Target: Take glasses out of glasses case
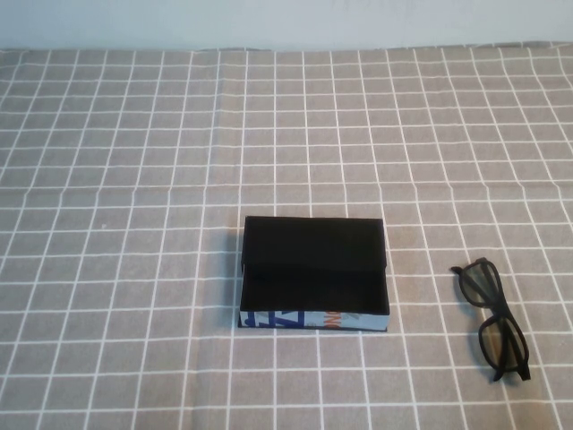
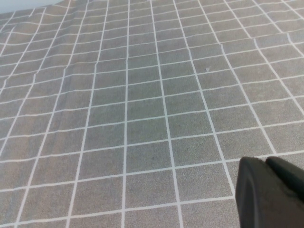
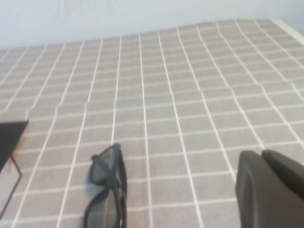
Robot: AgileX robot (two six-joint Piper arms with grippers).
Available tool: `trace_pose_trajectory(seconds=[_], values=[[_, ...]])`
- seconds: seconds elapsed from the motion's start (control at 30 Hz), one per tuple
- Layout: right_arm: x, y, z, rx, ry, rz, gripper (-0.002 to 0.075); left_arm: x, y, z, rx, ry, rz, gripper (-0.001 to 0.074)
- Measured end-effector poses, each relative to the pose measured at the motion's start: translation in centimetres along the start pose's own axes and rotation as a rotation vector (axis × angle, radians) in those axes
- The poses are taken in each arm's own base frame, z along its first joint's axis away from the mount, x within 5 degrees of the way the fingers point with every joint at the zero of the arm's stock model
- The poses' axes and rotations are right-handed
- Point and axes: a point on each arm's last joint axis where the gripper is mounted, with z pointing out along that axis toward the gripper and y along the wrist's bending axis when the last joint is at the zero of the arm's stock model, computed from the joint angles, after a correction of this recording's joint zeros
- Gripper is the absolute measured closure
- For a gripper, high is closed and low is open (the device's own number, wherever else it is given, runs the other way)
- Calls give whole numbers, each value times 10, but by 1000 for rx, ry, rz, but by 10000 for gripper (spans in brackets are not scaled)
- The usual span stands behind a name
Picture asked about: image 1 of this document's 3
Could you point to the black framed glasses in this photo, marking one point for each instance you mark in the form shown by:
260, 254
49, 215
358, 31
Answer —
507, 312

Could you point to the black printed glasses case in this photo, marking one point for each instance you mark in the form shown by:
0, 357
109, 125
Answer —
313, 251

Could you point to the grey white-checked tablecloth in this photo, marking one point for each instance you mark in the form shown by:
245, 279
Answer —
134, 179

